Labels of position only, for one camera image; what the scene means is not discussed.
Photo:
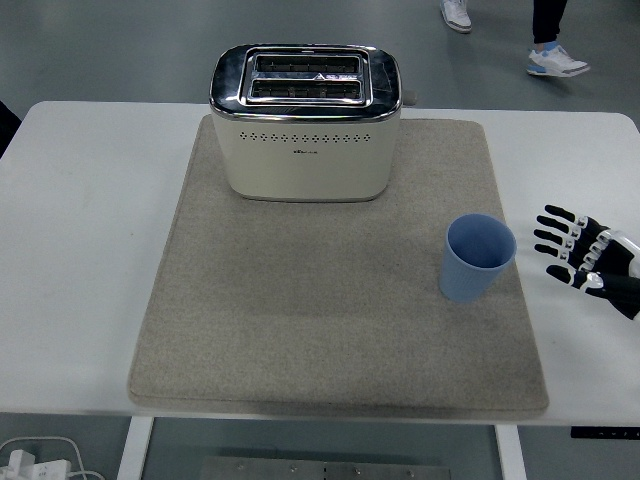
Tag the blue ribbed water cup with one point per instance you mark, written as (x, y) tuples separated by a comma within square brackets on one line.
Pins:
[(465, 280)]

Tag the person's leg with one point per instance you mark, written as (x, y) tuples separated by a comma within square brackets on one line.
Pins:
[(550, 50)]

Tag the beige fabric mat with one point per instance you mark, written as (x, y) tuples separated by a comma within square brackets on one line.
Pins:
[(310, 310)]

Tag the person's foot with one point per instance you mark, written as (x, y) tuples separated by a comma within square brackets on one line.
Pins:
[(456, 14)]

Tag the cream and chrome toaster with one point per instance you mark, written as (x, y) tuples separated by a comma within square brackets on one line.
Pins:
[(305, 160)]

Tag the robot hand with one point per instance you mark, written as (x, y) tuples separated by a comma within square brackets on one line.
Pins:
[(612, 270)]

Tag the grey metal plate with screws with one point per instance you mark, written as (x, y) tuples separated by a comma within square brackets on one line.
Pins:
[(325, 470)]

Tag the white table leg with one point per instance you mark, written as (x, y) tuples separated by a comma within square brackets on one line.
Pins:
[(511, 452), (134, 450)]

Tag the white power adapter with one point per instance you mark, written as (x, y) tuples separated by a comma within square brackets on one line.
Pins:
[(40, 469)]

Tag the person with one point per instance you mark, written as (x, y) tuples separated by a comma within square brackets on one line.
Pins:
[(6, 127)]

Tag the black table control panel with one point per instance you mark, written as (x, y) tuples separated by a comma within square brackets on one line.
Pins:
[(605, 432)]

